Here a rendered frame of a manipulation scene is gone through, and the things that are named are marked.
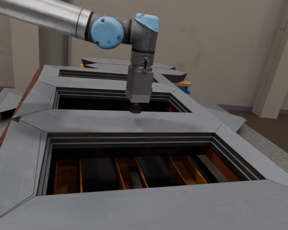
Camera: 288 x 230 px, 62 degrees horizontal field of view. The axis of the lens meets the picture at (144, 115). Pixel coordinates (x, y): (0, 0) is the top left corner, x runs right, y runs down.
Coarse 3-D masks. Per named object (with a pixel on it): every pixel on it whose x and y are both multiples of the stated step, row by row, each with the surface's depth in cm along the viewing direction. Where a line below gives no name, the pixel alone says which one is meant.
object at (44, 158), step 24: (72, 72) 141; (96, 72) 145; (72, 96) 111; (96, 96) 115; (120, 96) 118; (168, 96) 125; (48, 144) 67; (72, 144) 72; (96, 144) 74; (120, 144) 77; (144, 144) 79; (168, 144) 82; (192, 144) 84; (216, 144) 84; (48, 168) 60; (240, 168) 72
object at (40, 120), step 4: (40, 112) 82; (44, 112) 82; (48, 112) 83; (32, 116) 78; (36, 116) 79; (40, 116) 79; (44, 116) 79; (48, 116) 80; (32, 120) 76; (36, 120) 76; (40, 120) 76; (44, 120) 77; (48, 120) 77; (32, 124) 73; (36, 124) 74; (40, 124) 74; (44, 124) 74; (48, 124) 75; (40, 128) 72; (44, 128) 72
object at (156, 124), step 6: (144, 114) 93; (150, 114) 94; (156, 114) 95; (144, 120) 88; (150, 120) 88; (156, 120) 89; (162, 120) 90; (150, 126) 84; (156, 126) 84; (162, 126) 85; (168, 126) 86; (156, 132) 80; (162, 132) 81; (168, 132) 81
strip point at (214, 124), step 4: (200, 116) 99; (204, 116) 100; (204, 120) 96; (208, 120) 96; (212, 120) 97; (216, 120) 98; (208, 124) 93; (212, 124) 93; (216, 124) 94; (220, 124) 95; (212, 128) 90; (216, 128) 90
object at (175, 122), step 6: (162, 114) 96; (168, 114) 97; (174, 114) 98; (168, 120) 91; (174, 120) 92; (180, 120) 92; (174, 126) 86; (180, 126) 87; (186, 126) 88; (174, 132) 82; (180, 132) 83; (186, 132) 83; (192, 132) 84
